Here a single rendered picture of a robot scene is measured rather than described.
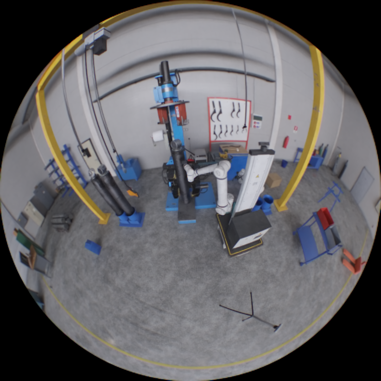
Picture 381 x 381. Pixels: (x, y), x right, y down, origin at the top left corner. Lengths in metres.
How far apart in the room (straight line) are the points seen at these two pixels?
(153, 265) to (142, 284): 0.50
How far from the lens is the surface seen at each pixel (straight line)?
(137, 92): 4.09
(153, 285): 2.39
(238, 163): 3.27
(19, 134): 11.85
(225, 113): 3.92
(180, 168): 1.98
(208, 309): 2.30
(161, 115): 1.86
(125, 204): 2.50
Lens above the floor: 2.21
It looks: 44 degrees down
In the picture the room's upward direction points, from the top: 8 degrees counter-clockwise
